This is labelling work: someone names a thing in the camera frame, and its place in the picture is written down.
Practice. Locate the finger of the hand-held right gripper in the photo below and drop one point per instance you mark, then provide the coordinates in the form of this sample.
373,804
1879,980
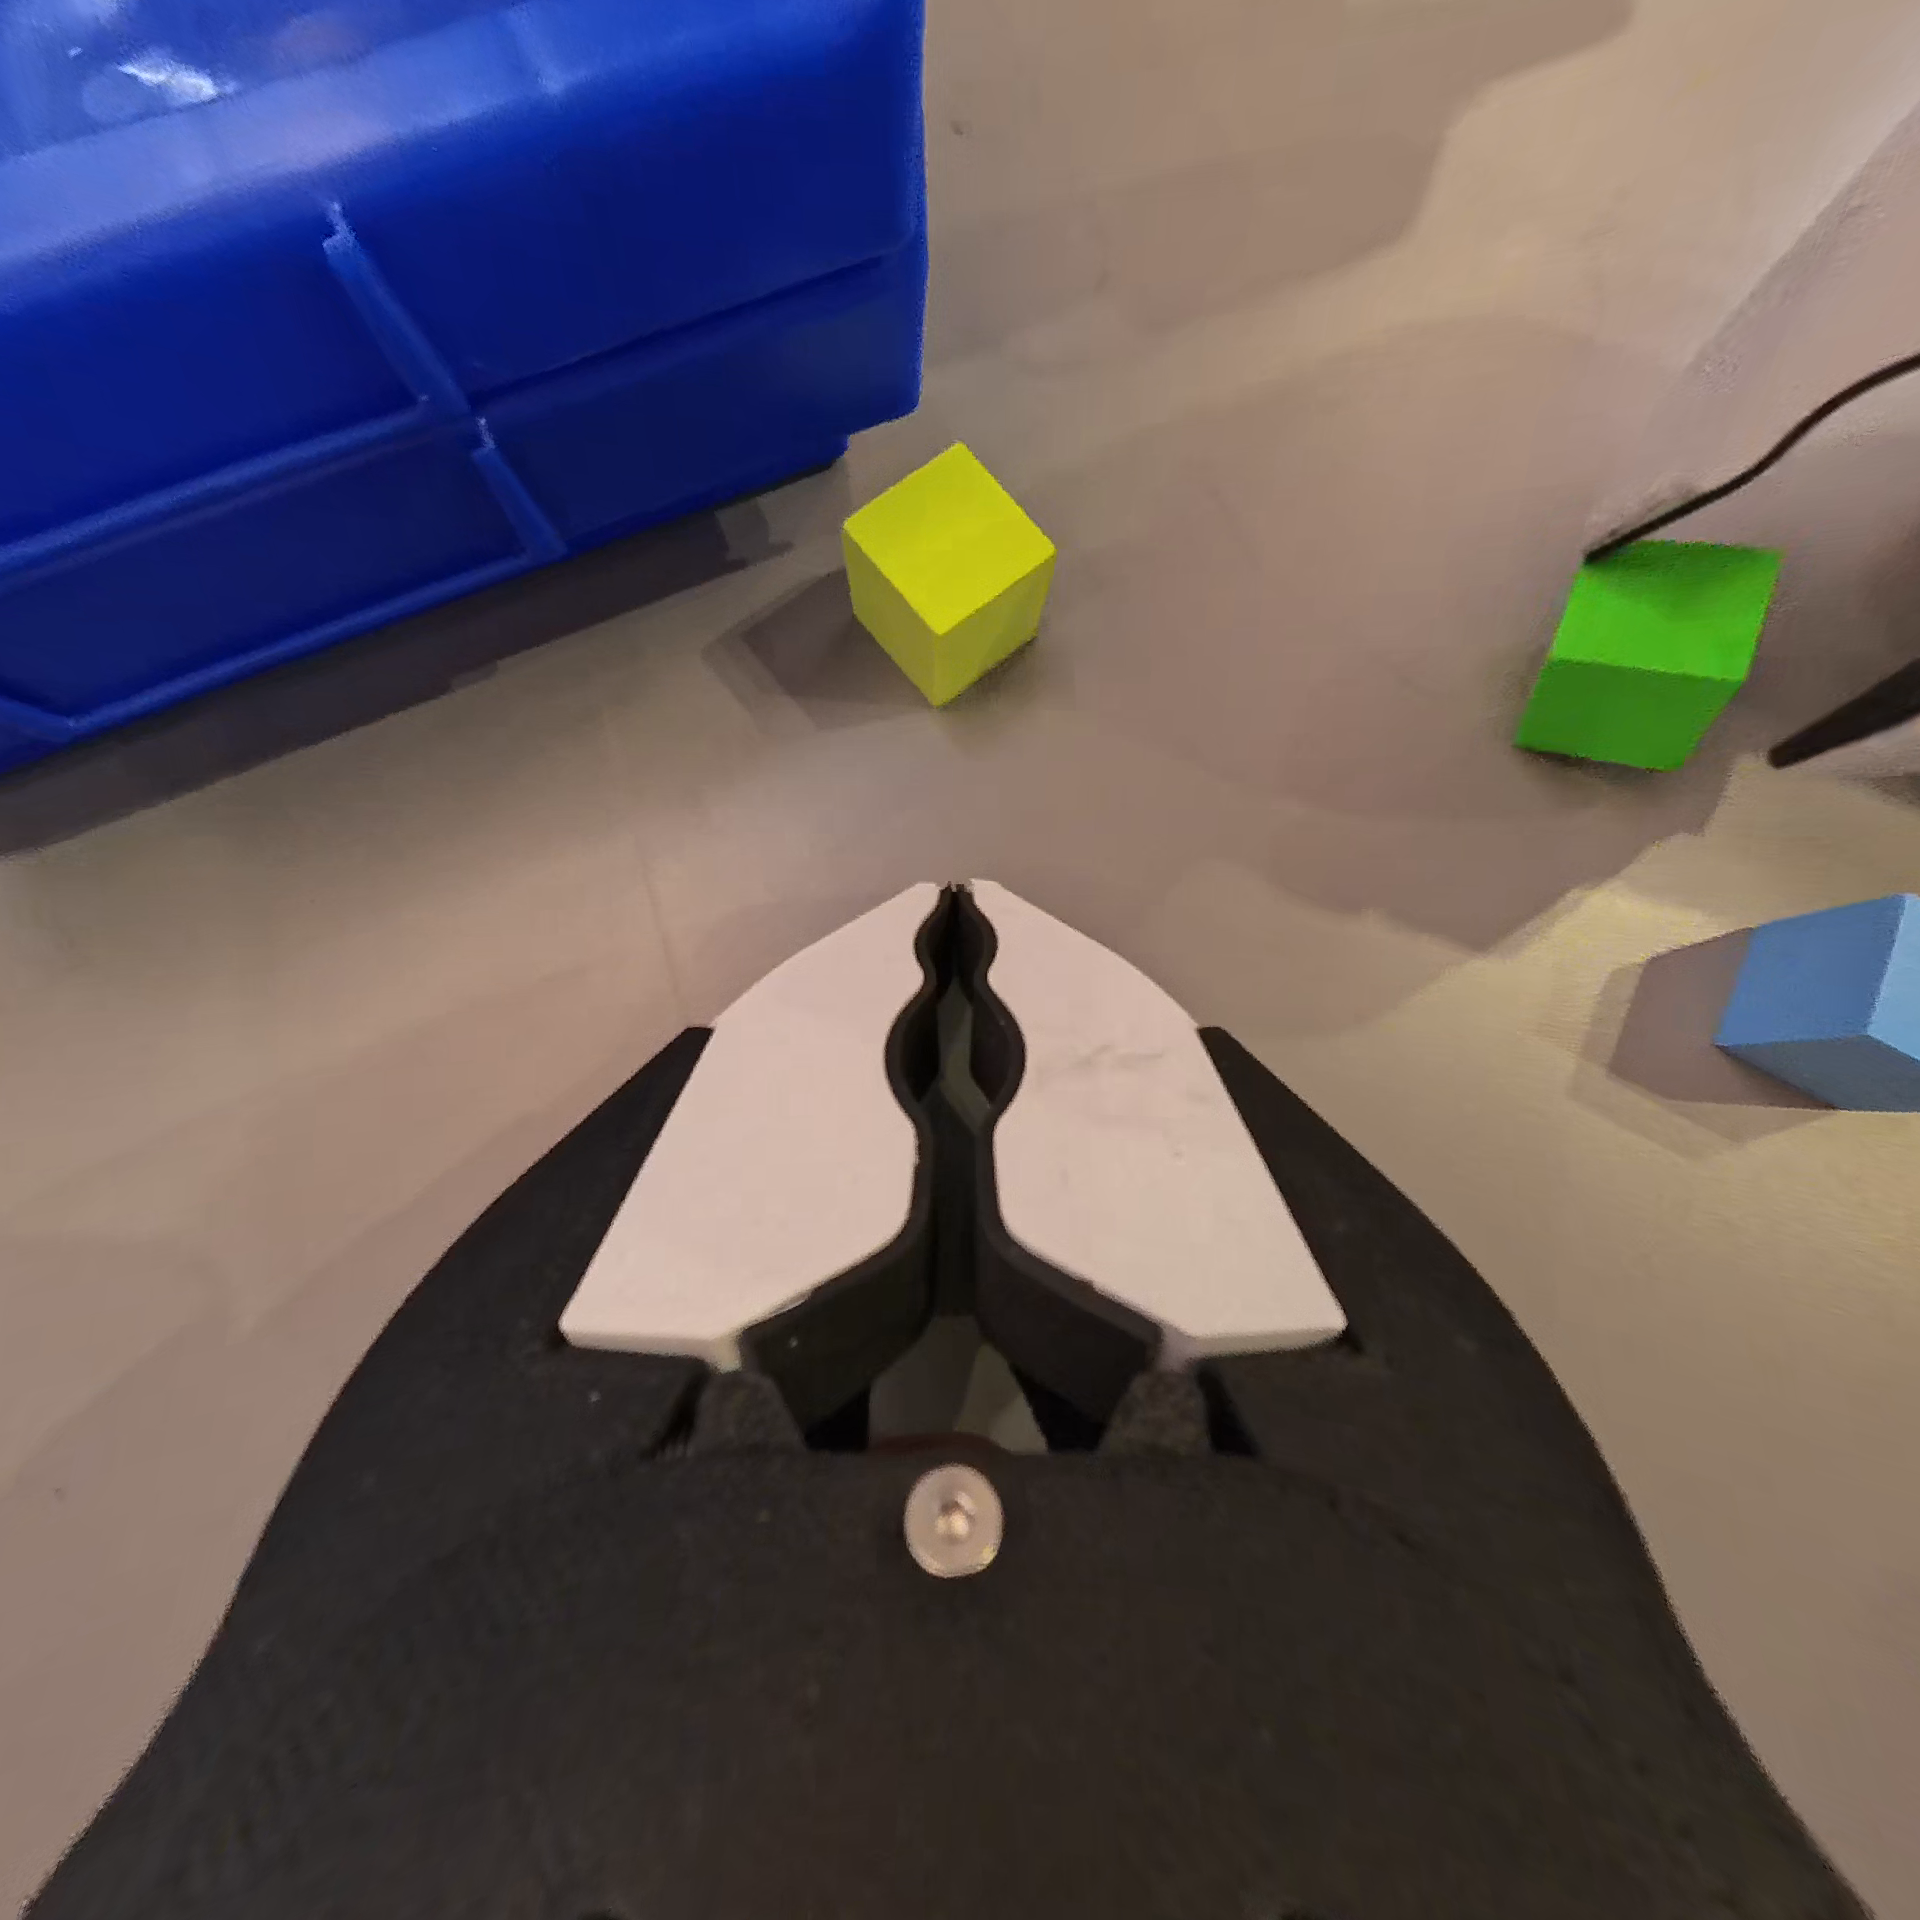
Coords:
1861,724
1799,301

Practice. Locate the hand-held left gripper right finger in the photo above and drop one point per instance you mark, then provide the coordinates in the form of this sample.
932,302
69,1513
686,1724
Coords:
1156,1171

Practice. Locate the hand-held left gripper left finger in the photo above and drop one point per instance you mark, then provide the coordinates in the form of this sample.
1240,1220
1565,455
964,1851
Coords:
751,1171

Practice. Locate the green foam cube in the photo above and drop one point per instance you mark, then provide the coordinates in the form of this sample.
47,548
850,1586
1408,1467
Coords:
1651,662

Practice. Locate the light blue foam cube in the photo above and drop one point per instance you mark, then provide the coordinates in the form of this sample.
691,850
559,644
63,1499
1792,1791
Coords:
1829,997

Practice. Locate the yellow foam cube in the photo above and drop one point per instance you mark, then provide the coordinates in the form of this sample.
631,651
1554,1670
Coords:
944,579

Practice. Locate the blue plastic storage bin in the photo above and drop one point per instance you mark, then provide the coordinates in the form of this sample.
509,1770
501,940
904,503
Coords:
375,330

